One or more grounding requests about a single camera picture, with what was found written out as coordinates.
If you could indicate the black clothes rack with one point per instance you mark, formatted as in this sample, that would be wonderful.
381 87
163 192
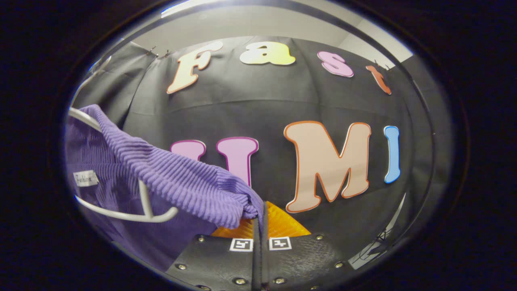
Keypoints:
307 8

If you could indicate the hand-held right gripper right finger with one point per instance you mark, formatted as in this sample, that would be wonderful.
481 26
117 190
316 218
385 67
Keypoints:
303 262

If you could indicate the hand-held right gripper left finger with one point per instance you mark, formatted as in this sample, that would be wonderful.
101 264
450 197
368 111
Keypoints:
218 262

